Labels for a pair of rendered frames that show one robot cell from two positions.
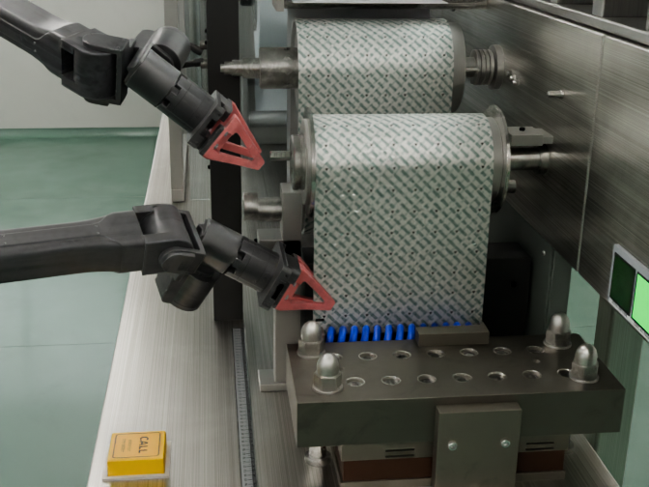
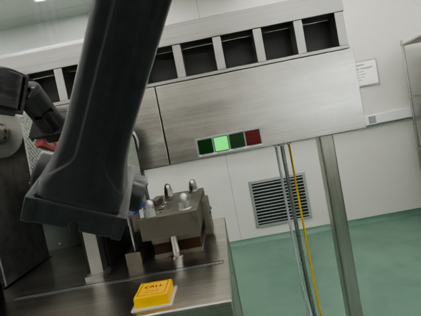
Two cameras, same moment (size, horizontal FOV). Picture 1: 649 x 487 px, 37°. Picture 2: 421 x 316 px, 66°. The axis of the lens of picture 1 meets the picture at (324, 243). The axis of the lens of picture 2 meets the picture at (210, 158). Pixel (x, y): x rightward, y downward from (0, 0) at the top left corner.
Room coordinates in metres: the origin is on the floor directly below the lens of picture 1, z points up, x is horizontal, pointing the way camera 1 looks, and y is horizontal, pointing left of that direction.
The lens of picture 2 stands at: (0.79, 0.86, 1.20)
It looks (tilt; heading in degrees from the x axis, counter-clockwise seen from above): 3 degrees down; 279
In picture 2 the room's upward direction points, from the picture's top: 11 degrees counter-clockwise
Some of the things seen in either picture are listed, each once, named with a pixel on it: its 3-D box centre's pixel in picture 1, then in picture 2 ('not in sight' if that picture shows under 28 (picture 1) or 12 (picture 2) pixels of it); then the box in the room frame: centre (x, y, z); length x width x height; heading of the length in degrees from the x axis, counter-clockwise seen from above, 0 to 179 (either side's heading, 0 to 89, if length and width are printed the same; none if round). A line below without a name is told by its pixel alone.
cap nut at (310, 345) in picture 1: (311, 336); (149, 207); (1.12, 0.01, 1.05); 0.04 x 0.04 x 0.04
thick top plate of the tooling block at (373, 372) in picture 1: (447, 386); (178, 209); (1.09, -0.16, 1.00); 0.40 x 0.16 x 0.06; 97
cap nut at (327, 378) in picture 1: (327, 370); (183, 200); (1.02, -0.01, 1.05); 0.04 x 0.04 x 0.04
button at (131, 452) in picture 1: (137, 452); (154, 293); (1.06, 0.23, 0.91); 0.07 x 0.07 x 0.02; 7
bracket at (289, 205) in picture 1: (277, 289); (87, 221); (1.28, 0.07, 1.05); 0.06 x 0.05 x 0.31; 97
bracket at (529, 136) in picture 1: (526, 134); not in sight; (1.28, -0.27, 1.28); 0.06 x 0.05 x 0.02; 97
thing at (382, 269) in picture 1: (400, 276); (133, 187); (1.20, -0.10, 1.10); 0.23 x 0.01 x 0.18; 97
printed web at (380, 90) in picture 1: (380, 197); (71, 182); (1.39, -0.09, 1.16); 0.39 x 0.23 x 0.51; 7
